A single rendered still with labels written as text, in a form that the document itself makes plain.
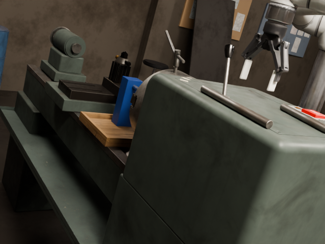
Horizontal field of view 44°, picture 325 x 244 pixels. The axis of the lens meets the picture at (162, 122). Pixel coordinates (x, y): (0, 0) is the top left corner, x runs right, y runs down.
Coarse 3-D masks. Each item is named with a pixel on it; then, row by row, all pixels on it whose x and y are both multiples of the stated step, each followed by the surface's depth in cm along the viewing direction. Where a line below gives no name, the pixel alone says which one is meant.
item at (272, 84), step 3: (273, 72) 131; (273, 75) 131; (273, 78) 132; (270, 81) 132; (273, 81) 132; (270, 84) 132; (273, 84) 133; (267, 87) 133; (270, 87) 133; (273, 87) 133; (267, 90) 133; (270, 90) 133; (273, 90) 134
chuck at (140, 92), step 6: (156, 72) 154; (162, 72) 153; (168, 72) 152; (180, 72) 155; (144, 84) 151; (138, 90) 151; (144, 90) 149; (138, 96) 150; (138, 102) 149; (132, 108) 152; (138, 108) 148; (132, 114) 152; (138, 114) 148; (132, 120) 154; (132, 126) 157
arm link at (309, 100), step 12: (324, 24) 172; (324, 36) 173; (324, 48) 175; (324, 60) 176; (312, 72) 181; (324, 72) 177; (312, 84) 180; (324, 84) 178; (312, 96) 180; (324, 96) 181; (312, 108) 182
